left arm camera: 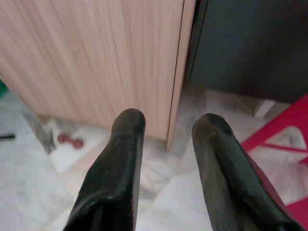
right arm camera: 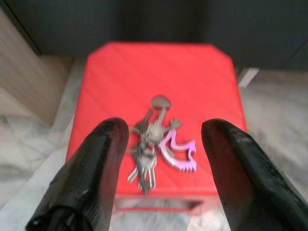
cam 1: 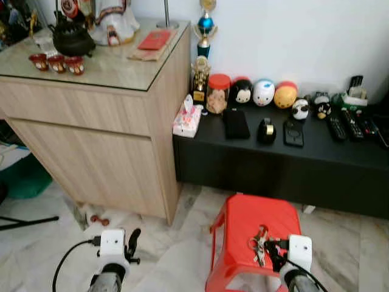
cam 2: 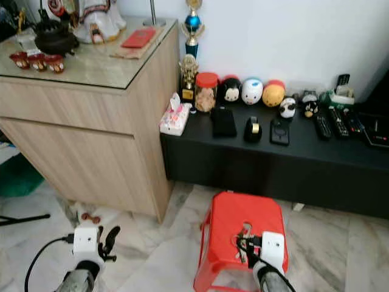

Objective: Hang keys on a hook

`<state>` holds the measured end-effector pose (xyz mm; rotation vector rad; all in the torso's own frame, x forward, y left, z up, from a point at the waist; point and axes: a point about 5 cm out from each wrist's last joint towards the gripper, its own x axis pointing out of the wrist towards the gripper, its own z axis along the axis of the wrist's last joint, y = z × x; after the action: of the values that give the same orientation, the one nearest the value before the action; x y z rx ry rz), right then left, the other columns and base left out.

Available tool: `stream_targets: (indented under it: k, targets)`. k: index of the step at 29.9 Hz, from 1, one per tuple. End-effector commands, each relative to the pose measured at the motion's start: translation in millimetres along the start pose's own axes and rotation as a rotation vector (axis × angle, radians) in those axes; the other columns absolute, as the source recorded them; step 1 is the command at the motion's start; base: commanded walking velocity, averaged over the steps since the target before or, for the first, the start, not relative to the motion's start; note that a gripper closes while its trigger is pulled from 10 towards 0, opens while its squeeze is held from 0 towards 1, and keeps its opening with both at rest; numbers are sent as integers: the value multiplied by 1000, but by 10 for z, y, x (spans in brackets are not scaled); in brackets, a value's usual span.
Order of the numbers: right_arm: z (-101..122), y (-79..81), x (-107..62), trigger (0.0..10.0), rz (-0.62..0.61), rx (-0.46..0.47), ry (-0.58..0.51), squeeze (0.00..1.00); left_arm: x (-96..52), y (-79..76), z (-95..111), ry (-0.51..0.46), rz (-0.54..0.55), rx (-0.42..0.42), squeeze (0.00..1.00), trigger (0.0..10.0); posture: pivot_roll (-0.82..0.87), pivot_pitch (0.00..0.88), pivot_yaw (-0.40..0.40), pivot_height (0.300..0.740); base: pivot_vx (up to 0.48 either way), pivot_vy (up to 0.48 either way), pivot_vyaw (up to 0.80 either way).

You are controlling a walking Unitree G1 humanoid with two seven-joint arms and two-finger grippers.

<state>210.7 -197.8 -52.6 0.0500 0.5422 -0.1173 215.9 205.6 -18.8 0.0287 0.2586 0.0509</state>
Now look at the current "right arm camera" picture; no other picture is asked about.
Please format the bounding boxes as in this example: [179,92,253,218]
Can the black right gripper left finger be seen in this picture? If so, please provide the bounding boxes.
[25,116,130,231]

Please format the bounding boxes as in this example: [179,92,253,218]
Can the red plastic stool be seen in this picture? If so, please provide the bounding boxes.
[64,41,248,215]

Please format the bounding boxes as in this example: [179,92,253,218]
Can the light wooden cabinet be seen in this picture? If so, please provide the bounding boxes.
[0,4,73,126]

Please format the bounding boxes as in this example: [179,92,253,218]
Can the silver keys with pink charm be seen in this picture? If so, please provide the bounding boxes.
[127,95,198,195]

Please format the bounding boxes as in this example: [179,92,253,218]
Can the black low console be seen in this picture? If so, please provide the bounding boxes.
[4,0,308,70]

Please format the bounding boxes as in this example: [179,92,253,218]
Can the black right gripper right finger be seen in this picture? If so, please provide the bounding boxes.
[201,118,308,231]

